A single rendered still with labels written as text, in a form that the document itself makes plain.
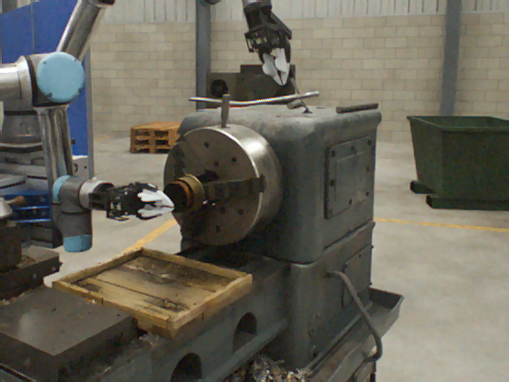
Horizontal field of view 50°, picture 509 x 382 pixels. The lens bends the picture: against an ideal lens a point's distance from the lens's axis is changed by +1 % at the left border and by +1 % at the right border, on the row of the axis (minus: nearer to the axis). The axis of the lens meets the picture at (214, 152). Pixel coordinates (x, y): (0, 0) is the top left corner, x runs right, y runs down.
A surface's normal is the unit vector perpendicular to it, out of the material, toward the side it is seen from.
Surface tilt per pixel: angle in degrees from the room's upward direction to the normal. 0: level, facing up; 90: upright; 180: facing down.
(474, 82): 90
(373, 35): 90
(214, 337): 88
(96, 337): 90
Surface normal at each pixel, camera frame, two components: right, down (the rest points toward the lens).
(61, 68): 0.58, 0.11
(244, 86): -0.31, 0.15
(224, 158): -0.57, 0.12
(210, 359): 0.82, 0.05
